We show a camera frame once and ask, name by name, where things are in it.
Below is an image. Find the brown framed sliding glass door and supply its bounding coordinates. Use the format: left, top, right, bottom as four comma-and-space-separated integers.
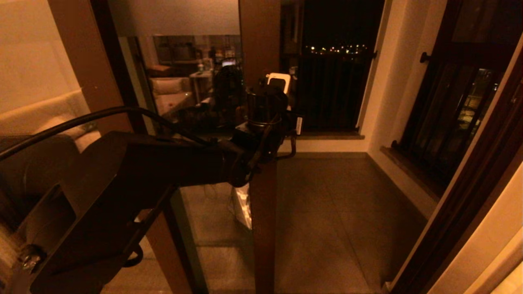
94, 0, 283, 294

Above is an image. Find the black metal balcony railing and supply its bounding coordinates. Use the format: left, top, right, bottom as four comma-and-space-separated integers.
282, 49, 378, 133

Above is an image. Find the stone window sill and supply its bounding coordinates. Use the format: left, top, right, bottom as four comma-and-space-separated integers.
381, 147, 442, 205

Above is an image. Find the black metal window grille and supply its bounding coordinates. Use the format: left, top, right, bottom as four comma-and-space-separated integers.
391, 52, 513, 192

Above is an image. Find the dark framed window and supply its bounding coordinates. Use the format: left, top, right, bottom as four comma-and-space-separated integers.
398, 0, 523, 200

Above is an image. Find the brown framed fixed glass door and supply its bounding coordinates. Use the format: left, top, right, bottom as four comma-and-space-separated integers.
0, 0, 192, 294

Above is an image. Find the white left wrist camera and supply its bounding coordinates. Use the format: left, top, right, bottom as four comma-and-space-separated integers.
266, 73, 292, 95

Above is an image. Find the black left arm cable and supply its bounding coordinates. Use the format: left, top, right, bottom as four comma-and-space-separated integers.
0, 106, 213, 162

